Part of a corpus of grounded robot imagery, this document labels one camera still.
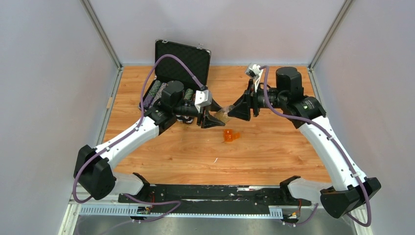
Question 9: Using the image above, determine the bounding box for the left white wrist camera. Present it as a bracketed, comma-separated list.
[194, 90, 212, 112]

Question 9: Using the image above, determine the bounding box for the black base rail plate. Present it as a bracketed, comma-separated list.
[117, 184, 312, 218]

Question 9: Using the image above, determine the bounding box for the black poker chip case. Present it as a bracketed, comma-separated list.
[143, 39, 211, 110]

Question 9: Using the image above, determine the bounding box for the clear pill bottle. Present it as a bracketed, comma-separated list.
[214, 105, 235, 123]

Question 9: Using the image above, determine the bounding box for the orange pill organizer box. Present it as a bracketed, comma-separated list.
[223, 129, 241, 142]

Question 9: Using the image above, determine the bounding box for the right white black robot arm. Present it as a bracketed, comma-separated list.
[229, 64, 381, 218]

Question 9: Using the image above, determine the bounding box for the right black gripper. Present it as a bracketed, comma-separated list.
[228, 79, 286, 120]

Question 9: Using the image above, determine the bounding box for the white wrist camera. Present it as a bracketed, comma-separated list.
[194, 90, 212, 112]
[245, 63, 263, 92]

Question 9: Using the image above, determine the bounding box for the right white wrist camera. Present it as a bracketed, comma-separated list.
[245, 63, 263, 92]

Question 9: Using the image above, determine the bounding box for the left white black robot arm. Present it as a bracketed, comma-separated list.
[74, 81, 225, 202]

